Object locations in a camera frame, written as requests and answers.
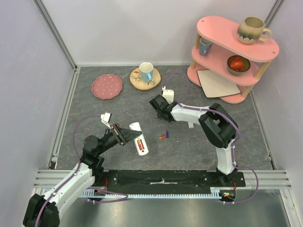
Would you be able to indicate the pink dotted plate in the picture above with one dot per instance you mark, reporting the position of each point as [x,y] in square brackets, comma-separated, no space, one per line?
[107,86]

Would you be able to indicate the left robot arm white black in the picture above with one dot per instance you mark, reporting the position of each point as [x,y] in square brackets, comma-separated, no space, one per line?
[47,210]

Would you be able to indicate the orange red cup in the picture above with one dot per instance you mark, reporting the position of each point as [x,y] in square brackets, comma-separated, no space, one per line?
[237,64]

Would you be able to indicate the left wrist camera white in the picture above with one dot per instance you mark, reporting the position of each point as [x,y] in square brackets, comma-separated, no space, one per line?
[105,118]

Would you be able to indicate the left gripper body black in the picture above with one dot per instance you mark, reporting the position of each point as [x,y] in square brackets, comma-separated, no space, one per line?
[118,134]

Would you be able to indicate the beige leaf saucer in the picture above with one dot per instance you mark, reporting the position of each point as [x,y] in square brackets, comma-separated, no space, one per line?
[138,83]

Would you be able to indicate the white square mat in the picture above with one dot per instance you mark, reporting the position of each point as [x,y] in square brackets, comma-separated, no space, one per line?
[214,85]

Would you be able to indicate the light blue cup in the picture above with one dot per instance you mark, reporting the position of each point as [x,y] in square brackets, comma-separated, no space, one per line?
[146,71]

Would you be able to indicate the grey blue mug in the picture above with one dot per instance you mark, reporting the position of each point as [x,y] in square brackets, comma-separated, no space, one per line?
[204,46]

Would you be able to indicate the beige ceramic mug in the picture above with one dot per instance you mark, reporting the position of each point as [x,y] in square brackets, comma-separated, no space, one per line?
[253,29]

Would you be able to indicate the patterned dark bowl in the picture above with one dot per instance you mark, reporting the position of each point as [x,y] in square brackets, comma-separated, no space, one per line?
[246,62]

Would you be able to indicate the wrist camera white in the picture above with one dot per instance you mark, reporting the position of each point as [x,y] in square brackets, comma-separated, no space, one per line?
[168,94]
[105,118]

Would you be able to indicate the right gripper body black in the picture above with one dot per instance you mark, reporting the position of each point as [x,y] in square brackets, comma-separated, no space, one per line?
[160,109]

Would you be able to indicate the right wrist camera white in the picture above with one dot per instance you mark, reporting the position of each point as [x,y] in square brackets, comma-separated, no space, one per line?
[168,94]

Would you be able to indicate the white battery cover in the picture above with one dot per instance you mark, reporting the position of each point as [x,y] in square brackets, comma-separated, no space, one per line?
[190,125]

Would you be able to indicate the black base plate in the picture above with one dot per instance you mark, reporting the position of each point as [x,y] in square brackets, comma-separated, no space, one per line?
[166,181]

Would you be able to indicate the pink three-tier shelf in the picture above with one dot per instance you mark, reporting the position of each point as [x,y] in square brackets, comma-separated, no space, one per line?
[223,34]

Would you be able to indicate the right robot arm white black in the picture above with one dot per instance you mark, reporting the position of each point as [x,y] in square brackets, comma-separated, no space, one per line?
[220,129]

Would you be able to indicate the white remote control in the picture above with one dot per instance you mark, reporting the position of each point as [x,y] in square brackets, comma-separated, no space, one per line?
[136,126]

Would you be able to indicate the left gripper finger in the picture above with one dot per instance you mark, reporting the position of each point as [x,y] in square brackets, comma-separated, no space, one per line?
[127,132]
[131,137]

